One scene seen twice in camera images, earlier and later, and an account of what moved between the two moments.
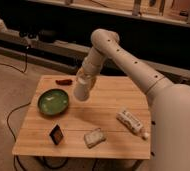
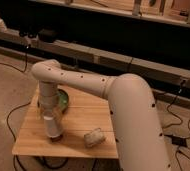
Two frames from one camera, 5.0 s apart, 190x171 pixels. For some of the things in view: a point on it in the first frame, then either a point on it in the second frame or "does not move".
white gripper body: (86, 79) to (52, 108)
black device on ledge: (47, 36) does not move
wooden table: (113, 123) does not move
